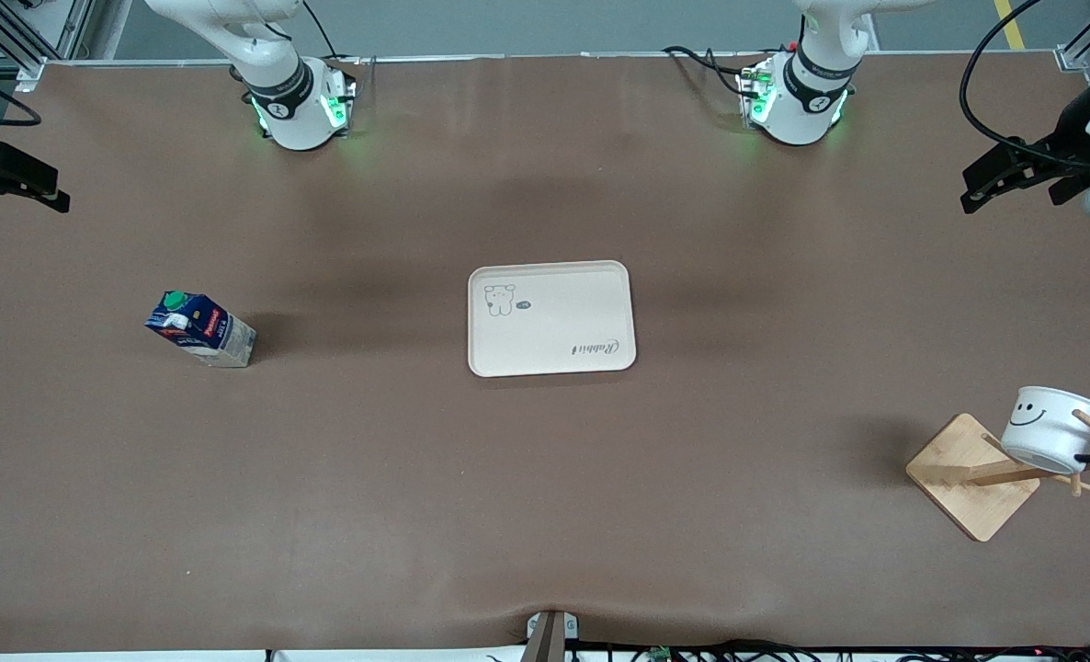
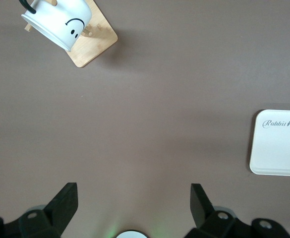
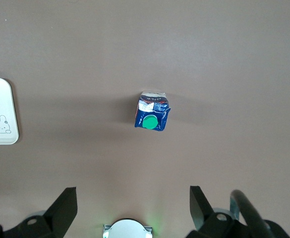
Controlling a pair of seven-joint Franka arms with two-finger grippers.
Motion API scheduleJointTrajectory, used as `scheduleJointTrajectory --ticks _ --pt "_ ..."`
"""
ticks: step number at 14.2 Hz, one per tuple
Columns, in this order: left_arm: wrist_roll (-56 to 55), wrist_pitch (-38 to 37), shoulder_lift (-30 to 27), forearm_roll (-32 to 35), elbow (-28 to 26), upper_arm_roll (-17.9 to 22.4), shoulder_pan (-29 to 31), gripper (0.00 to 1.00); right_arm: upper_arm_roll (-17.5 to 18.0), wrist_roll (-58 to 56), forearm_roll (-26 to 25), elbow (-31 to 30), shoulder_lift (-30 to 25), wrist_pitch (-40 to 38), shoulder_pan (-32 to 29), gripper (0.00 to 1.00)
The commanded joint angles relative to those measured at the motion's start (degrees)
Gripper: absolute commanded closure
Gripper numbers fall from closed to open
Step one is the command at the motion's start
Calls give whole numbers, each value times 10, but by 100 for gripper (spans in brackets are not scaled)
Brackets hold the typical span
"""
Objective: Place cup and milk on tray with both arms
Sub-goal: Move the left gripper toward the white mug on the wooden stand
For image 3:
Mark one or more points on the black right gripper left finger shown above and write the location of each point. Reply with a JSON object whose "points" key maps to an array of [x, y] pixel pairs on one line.
{"points": [[60, 213]]}

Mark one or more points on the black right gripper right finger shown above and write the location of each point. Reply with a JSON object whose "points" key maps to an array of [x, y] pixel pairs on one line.
{"points": [[201, 213]]}

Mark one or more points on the blue milk carton green cap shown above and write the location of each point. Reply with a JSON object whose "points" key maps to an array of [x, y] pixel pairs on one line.
{"points": [[151, 112]]}

